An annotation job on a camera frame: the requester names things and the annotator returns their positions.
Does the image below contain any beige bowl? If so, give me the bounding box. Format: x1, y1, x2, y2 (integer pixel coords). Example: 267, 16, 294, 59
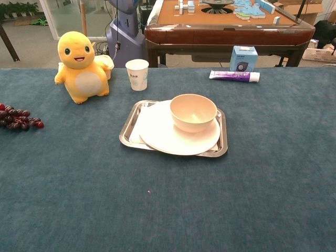
170, 93, 218, 133

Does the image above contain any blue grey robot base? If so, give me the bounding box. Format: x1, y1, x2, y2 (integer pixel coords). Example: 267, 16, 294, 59
106, 0, 146, 68

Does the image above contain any silver metal tray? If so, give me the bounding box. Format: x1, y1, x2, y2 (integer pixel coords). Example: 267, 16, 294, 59
119, 99, 228, 158

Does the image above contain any white round plate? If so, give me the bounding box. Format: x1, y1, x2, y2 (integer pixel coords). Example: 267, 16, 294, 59
138, 99, 221, 156

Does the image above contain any white paper cup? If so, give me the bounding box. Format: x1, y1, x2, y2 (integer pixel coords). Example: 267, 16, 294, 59
125, 59, 150, 92

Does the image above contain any blue tablecloth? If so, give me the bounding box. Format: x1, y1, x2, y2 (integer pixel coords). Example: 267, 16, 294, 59
0, 67, 336, 252

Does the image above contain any purple white toothpaste tube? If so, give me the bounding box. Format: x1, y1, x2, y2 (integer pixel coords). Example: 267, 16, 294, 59
208, 69, 261, 83

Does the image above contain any cream plastic container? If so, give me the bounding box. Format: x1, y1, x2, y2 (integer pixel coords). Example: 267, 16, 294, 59
93, 54, 115, 80

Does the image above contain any yellow plush dinosaur toy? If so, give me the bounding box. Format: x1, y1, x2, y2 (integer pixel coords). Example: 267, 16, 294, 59
54, 30, 112, 104

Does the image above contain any light blue product box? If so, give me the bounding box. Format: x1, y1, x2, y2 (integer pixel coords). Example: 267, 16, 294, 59
229, 45, 259, 72

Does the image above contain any brown mahjong table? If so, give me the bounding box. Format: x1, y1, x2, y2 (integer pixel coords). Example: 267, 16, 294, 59
144, 0, 316, 68

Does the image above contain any black mahjong table dial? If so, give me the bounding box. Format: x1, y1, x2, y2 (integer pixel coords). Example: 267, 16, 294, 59
201, 0, 235, 14

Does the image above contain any wooden pole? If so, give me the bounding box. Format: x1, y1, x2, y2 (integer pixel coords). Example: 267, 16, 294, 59
80, 0, 88, 36

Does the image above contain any bunch of red grapes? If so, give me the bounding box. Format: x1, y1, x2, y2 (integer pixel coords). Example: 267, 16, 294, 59
0, 103, 45, 131

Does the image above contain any green floor object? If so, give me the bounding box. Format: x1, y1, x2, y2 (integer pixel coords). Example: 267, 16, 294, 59
30, 17, 49, 26

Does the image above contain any white plastic basket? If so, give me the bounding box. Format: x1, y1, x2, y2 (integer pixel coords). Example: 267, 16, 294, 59
301, 39, 336, 63

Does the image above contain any black table leg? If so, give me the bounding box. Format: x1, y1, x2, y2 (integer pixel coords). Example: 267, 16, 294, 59
0, 23, 20, 62

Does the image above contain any cardboard box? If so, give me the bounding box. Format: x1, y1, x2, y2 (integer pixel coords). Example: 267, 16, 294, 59
278, 0, 326, 26

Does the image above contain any black bag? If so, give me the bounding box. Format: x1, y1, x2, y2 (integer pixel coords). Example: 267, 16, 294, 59
313, 20, 336, 49

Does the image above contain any row of potted plants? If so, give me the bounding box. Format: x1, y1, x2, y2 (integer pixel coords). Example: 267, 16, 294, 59
0, 1, 39, 19

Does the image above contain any hanging black cable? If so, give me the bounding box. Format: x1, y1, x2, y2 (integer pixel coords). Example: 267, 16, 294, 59
112, 0, 121, 60

